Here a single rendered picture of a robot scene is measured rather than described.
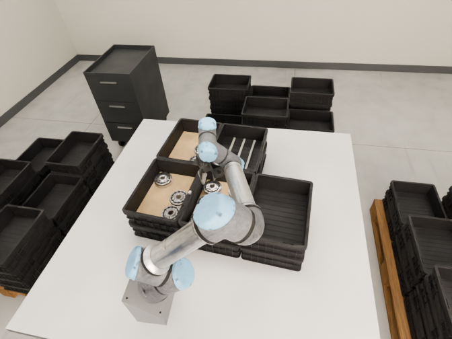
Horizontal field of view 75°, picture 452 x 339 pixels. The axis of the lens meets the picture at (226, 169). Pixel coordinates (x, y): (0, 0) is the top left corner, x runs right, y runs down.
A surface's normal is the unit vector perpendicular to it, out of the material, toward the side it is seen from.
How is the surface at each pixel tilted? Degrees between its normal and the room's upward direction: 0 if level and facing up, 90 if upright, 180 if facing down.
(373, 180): 0
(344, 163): 0
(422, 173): 0
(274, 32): 90
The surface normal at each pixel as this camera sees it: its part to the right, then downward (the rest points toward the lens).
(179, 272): 0.78, -0.37
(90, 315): -0.06, -0.70
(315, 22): -0.20, 0.70
